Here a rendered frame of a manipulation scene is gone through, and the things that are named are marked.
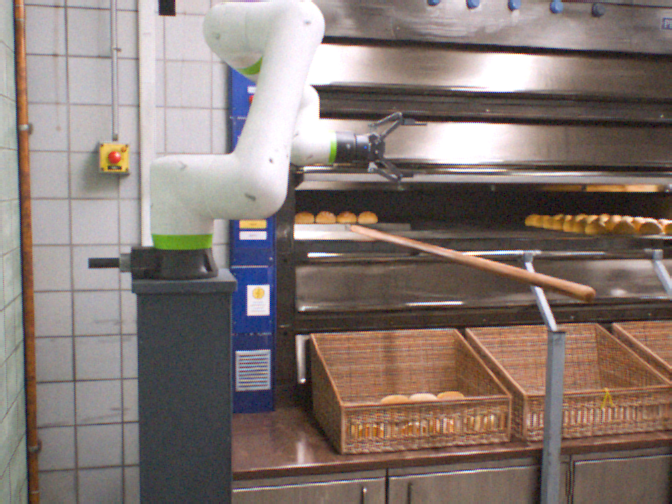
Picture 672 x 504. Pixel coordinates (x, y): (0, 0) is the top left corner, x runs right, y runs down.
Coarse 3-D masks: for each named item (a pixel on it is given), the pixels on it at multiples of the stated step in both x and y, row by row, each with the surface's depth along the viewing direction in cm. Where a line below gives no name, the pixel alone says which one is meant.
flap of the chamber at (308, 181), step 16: (304, 176) 253; (320, 176) 254; (336, 176) 256; (352, 176) 257; (368, 176) 258; (416, 176) 262; (432, 176) 263; (448, 176) 265; (464, 176) 266; (480, 176) 267; (496, 176) 269; (512, 176) 270; (528, 176) 271
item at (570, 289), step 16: (384, 240) 269; (400, 240) 253; (448, 256) 213; (464, 256) 203; (496, 272) 184; (512, 272) 176; (528, 272) 171; (544, 288) 163; (560, 288) 156; (576, 288) 151
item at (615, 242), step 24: (312, 240) 273; (336, 240) 274; (360, 240) 276; (432, 240) 281; (456, 240) 283; (480, 240) 285; (504, 240) 288; (528, 240) 290; (552, 240) 292; (576, 240) 294; (600, 240) 297; (624, 240) 299; (648, 240) 301
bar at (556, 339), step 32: (320, 256) 234; (352, 256) 236; (384, 256) 238; (416, 256) 241; (480, 256) 246; (512, 256) 248; (544, 256) 251; (576, 256) 253; (608, 256) 256; (640, 256) 259; (544, 320) 236; (544, 416) 235; (544, 448) 235; (544, 480) 236
